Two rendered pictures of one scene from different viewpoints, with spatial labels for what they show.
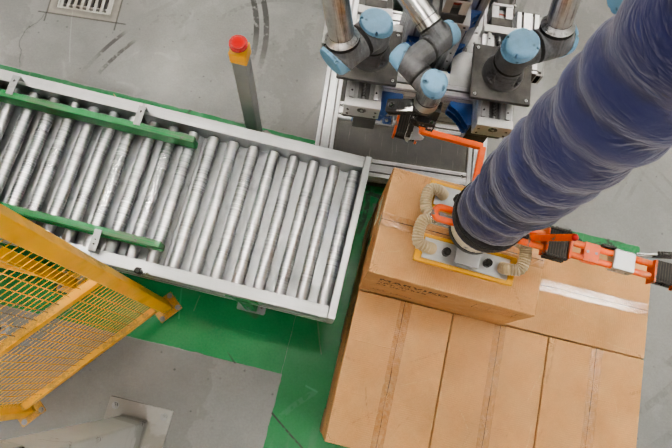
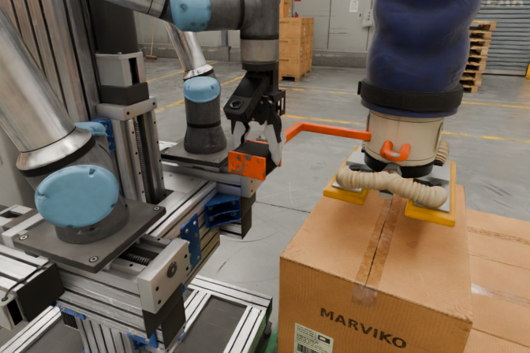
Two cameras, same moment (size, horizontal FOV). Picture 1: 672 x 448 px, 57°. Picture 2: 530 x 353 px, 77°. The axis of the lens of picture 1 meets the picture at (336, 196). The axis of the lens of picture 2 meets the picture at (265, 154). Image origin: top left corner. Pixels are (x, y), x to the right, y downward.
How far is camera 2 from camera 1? 1.76 m
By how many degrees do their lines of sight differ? 61
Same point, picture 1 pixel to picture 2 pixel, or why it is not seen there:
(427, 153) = (211, 339)
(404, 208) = (347, 256)
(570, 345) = not seen: hidden behind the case
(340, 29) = (48, 97)
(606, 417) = (500, 228)
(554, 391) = (494, 253)
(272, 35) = not seen: outside the picture
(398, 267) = (449, 279)
